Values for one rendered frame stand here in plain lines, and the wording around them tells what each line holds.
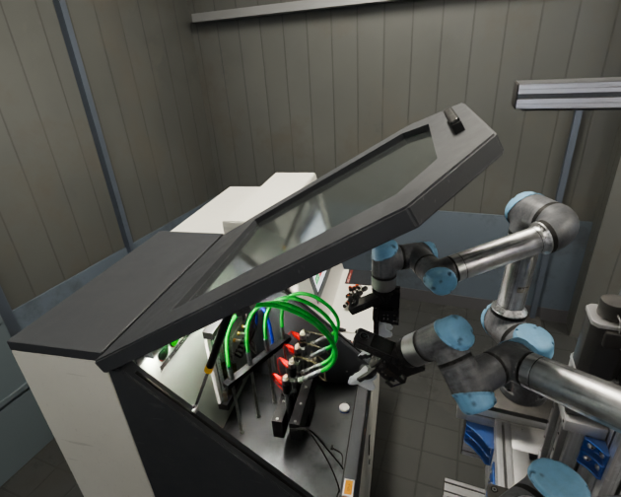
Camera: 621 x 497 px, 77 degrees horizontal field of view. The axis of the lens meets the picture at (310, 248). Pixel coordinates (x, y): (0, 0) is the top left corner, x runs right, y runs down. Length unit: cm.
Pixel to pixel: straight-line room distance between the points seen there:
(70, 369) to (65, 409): 17
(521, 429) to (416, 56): 251
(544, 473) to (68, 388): 115
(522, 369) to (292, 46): 302
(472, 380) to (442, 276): 30
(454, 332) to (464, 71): 256
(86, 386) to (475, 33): 296
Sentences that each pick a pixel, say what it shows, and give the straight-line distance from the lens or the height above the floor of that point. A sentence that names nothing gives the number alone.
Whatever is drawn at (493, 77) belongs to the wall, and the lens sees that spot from 322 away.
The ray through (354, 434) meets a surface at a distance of 147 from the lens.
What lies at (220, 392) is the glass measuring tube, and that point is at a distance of 158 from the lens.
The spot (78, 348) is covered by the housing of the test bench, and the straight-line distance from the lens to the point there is 112.
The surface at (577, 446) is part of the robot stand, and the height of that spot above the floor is 118.
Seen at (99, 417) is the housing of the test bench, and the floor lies 127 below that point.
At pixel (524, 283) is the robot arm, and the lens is 145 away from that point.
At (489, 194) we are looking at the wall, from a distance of 338.
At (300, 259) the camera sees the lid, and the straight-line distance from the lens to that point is 67.
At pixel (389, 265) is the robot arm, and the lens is 117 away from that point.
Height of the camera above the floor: 209
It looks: 26 degrees down
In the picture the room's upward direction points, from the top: 4 degrees counter-clockwise
